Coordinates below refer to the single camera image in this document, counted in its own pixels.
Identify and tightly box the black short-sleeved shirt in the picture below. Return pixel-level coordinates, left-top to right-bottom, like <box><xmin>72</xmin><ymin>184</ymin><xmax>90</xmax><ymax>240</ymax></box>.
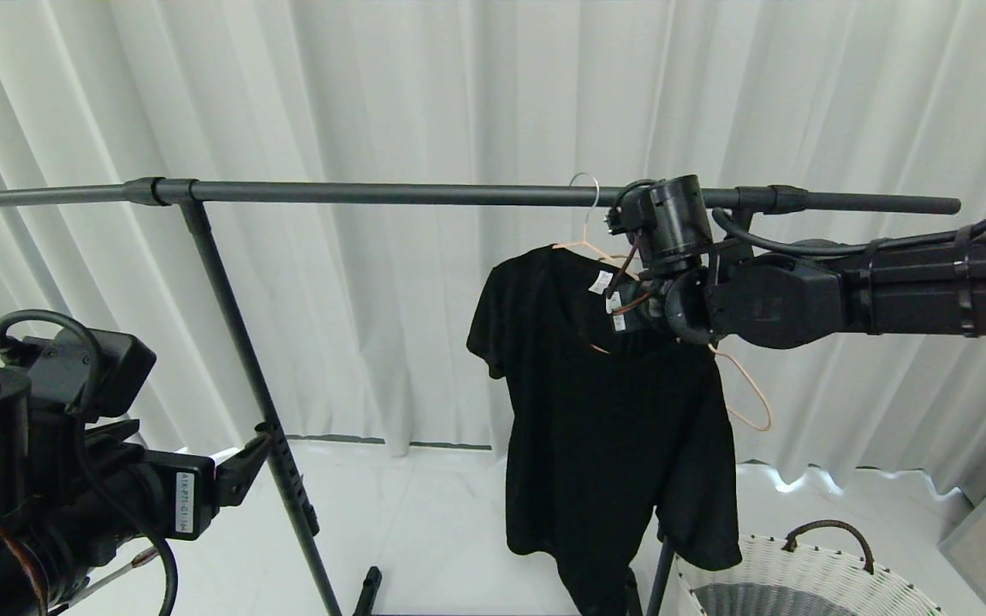
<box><xmin>466</xmin><ymin>244</ymin><xmax>744</xmax><ymax>616</ymax></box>

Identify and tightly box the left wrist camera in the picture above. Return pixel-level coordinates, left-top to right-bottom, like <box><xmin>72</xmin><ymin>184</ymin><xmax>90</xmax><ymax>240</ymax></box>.
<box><xmin>0</xmin><ymin>329</ymin><xmax>157</xmax><ymax>422</ymax></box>

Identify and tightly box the white laundry basket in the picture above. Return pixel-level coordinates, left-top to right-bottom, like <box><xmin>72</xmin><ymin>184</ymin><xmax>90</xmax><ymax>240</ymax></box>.
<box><xmin>674</xmin><ymin>519</ymin><xmax>947</xmax><ymax>616</ymax></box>

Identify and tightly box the black clothes rack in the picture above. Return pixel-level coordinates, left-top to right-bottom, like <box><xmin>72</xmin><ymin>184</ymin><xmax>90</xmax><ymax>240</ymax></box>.
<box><xmin>0</xmin><ymin>175</ymin><xmax>962</xmax><ymax>616</ymax></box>

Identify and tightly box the white curtain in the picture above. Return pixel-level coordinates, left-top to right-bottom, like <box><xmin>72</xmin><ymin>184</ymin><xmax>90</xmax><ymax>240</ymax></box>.
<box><xmin>0</xmin><ymin>0</ymin><xmax>986</xmax><ymax>506</ymax></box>

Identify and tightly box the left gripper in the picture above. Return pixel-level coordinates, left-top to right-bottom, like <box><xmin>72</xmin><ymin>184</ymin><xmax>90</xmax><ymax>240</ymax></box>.
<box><xmin>74</xmin><ymin>419</ymin><xmax>276</xmax><ymax>566</ymax></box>

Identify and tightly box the pink clothes hanger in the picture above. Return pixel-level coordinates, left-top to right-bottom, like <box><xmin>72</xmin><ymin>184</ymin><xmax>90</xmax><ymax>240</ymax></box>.
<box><xmin>551</xmin><ymin>173</ymin><xmax>644</xmax><ymax>355</ymax></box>
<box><xmin>705</xmin><ymin>342</ymin><xmax>774</xmax><ymax>433</ymax></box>

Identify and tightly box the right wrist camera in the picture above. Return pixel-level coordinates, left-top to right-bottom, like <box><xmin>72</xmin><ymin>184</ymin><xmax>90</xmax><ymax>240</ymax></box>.
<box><xmin>604</xmin><ymin>287</ymin><xmax>674</xmax><ymax>341</ymax></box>

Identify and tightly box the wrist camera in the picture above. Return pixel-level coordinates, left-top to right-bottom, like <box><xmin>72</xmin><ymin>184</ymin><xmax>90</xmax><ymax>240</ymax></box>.
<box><xmin>604</xmin><ymin>287</ymin><xmax>674</xmax><ymax>341</ymax></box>
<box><xmin>0</xmin><ymin>329</ymin><xmax>157</xmax><ymax>422</ymax></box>

